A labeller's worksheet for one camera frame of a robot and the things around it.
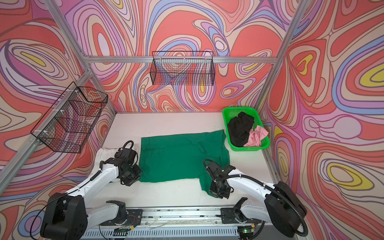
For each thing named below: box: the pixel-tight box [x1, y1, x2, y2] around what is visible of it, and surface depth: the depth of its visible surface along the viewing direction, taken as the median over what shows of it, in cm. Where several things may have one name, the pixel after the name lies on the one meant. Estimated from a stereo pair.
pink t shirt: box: [243, 125, 269, 147], surface depth 98 cm
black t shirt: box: [227, 111, 255, 147], surface depth 100 cm
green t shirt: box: [138, 129, 230, 195], surface depth 98 cm
